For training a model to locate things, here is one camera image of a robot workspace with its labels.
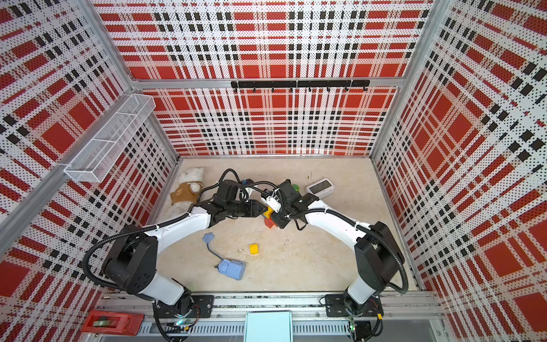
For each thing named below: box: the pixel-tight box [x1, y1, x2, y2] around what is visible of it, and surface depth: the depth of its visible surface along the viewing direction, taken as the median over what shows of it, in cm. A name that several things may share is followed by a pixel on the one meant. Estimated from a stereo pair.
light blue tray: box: [243, 309, 294, 342], surface depth 68 cm
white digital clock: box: [306, 178, 335, 199], surface depth 106 cm
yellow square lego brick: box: [249, 243, 260, 256], surface depth 88 cm
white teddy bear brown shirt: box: [170, 167, 204, 206], surface depth 100 cm
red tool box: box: [81, 309, 145, 336], surface depth 68 cm
